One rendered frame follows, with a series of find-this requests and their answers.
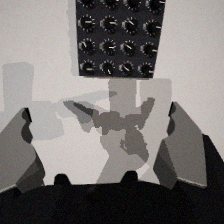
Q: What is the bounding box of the black knob box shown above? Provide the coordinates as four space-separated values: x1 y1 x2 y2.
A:
76 0 166 78

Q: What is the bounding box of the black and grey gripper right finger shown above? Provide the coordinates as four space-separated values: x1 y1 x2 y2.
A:
153 102 224 224

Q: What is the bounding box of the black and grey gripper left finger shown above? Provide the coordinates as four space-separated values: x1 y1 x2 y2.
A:
0 107 45 211

